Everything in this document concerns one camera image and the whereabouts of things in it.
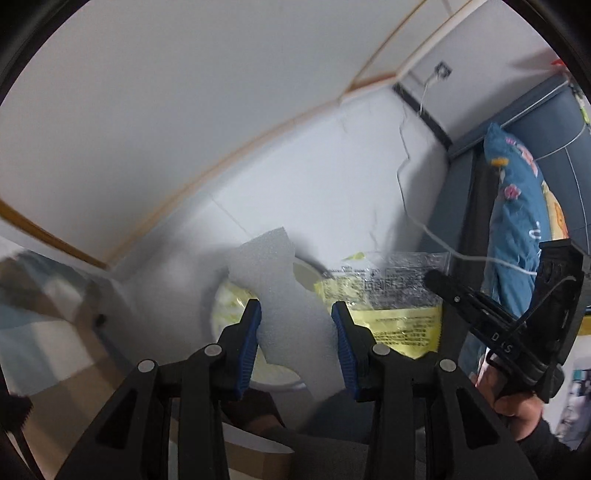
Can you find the yellow plastic packet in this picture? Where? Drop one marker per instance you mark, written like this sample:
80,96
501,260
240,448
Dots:
392,323

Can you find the black wall strip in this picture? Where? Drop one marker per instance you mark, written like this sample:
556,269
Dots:
422,115

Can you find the person's right forearm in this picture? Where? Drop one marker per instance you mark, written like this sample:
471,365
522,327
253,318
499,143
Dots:
549,450

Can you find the white wardrobe with wood trim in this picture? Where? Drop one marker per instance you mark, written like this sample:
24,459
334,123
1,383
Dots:
184,115

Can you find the blue printed pillow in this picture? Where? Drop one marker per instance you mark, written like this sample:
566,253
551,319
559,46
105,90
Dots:
517,217

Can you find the wall power socket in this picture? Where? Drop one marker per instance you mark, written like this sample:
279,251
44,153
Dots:
443,69

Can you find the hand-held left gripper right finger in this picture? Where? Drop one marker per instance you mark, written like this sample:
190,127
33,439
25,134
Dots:
346,355

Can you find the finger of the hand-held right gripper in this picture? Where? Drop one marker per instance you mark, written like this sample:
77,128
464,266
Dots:
445,290

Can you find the checkered tablecloth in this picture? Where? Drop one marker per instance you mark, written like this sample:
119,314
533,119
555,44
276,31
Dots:
41,332

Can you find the white bin with yellow liner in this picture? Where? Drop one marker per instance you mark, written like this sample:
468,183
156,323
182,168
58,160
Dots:
226,304

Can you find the person's right hand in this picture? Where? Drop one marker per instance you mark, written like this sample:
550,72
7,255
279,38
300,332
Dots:
517,413

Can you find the white foam sheet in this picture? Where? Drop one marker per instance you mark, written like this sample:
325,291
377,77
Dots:
291,314

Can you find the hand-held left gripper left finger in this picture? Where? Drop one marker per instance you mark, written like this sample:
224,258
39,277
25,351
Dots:
247,350

